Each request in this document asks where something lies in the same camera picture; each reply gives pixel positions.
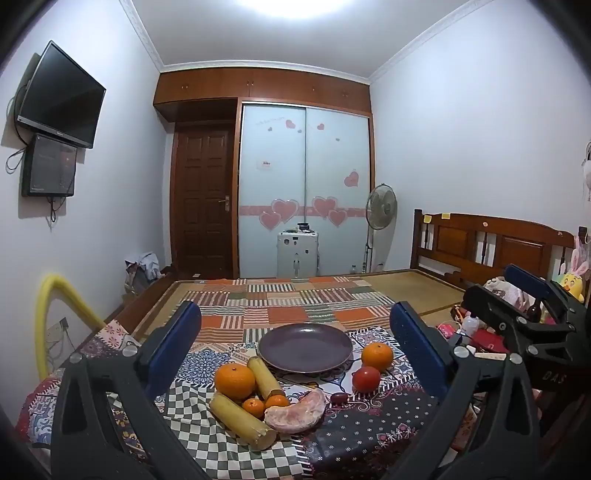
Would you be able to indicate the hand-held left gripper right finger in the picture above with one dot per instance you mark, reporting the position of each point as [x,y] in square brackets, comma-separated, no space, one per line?
[415,344]

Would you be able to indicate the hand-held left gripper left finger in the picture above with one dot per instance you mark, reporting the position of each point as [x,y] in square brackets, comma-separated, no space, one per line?
[178,337]

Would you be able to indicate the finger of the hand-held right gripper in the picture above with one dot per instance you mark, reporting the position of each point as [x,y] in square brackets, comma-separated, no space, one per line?
[531,279]
[489,304]

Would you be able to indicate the large orange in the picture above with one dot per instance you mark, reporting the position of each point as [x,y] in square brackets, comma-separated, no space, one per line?
[234,381]
[377,356]

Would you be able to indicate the red tomato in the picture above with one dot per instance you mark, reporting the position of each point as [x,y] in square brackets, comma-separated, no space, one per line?
[366,379]

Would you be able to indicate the short sugarcane piece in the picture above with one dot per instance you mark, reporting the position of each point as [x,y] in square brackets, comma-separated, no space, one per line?
[263,376]

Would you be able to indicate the long sugarcane piece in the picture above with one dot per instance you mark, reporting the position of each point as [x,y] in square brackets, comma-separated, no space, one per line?
[238,420]

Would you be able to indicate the small mandarin orange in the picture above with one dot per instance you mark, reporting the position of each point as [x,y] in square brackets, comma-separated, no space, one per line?
[253,408]
[277,400]

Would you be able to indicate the dark purple plate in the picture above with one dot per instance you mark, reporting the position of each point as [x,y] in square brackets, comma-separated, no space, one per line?
[304,348]

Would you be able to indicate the raw meat slice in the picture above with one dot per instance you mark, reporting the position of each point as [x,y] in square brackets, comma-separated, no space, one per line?
[295,413]

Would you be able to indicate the pink plush toy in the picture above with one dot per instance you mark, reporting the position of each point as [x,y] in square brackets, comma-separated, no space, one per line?
[505,288]

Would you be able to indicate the small white bottle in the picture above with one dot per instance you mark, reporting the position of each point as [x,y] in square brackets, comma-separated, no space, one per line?
[470,323]

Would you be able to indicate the brown glass bottle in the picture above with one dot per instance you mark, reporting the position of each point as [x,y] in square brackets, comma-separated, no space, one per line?
[534,311]

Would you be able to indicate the red packet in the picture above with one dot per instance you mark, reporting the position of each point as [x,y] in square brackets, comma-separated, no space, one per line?
[487,340]

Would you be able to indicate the yellow chick plush toy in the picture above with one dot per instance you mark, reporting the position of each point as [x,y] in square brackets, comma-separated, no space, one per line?
[570,284]

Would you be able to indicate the woven bed mat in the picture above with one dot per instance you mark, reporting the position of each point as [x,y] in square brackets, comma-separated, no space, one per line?
[415,286]

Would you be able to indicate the wooden headboard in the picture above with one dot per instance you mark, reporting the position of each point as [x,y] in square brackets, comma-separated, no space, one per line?
[461,240]

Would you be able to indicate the pile of clothes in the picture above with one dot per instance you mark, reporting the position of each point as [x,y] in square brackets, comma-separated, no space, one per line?
[143,270]

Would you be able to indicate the dark red grape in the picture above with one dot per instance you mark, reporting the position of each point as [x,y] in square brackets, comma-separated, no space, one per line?
[339,398]

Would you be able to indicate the yellow foam tube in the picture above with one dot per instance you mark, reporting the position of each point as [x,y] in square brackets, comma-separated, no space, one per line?
[69,300]

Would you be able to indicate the standing fan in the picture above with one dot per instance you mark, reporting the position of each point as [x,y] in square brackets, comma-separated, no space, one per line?
[382,207]

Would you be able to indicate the brown wooden door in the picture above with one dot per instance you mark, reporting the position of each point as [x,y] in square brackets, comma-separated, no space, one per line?
[203,198]

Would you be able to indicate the white appliance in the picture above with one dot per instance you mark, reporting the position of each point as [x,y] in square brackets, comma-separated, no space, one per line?
[298,254]

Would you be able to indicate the wooden wardrobe with heart stickers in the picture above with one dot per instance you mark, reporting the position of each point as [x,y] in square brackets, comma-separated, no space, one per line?
[272,184]

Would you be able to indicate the wall socket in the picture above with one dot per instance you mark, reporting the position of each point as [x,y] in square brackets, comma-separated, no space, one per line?
[57,328]

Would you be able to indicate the small black wall screen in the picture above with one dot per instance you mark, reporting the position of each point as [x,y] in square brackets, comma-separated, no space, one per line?
[48,166]

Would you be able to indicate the black wall television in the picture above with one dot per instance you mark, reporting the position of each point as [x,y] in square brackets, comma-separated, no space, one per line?
[60,97]

